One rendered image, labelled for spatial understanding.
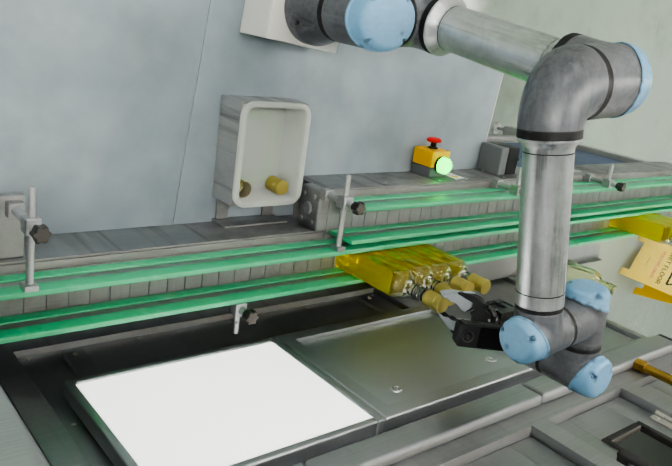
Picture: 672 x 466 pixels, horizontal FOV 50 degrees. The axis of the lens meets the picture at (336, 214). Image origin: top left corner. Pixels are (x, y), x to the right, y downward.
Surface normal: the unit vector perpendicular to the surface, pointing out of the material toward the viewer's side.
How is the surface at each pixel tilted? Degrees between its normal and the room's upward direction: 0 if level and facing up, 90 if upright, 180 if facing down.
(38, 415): 90
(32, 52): 0
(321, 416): 90
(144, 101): 0
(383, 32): 8
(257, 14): 90
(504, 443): 0
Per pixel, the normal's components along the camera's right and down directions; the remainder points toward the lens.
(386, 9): 0.51, 0.33
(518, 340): -0.79, 0.15
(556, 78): -0.41, -0.30
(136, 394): 0.14, -0.95
